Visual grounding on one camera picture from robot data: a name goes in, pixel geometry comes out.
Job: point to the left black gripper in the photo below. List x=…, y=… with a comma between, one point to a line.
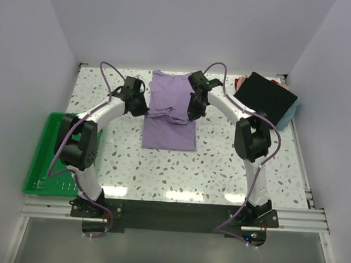
x=143, y=110

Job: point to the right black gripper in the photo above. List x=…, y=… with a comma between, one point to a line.
x=194, y=113

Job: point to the purple t shirt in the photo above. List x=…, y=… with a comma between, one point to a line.
x=167, y=125

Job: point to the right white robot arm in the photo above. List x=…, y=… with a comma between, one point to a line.
x=251, y=141

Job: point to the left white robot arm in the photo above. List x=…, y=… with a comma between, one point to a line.
x=86, y=180

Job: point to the pink folded t shirt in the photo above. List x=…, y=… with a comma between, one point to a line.
x=261, y=84

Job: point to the black folded t shirt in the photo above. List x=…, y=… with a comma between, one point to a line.
x=273, y=104

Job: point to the light blue folded t shirt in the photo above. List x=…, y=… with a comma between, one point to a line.
x=288, y=115

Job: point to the green plastic tray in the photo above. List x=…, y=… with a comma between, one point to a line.
x=41, y=165

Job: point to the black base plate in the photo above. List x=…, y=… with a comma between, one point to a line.
x=150, y=215

